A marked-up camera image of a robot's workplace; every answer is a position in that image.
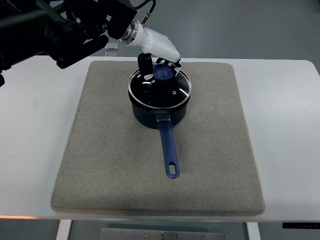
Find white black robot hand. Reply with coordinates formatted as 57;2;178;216
120;19;181;81

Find glass lid blue knob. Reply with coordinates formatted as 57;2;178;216
128;63;192;110

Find dark blue saucepan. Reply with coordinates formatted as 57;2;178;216
129;95;188;179

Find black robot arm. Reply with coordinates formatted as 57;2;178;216
0;0;148;71

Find clear floor marker upper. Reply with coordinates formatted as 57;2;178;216
105;42;119;50

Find grey fabric mat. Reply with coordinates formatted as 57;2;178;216
51;60;265;216

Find white table leg left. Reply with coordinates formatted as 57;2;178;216
56;219;72;240

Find white table leg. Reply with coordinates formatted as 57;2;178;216
56;219;72;240
246;222;261;240

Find white table leg right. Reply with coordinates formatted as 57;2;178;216
246;222;261;240

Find black table control panel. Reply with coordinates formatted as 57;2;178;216
282;222;320;230

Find metal base plate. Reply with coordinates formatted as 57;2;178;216
99;228;226;240

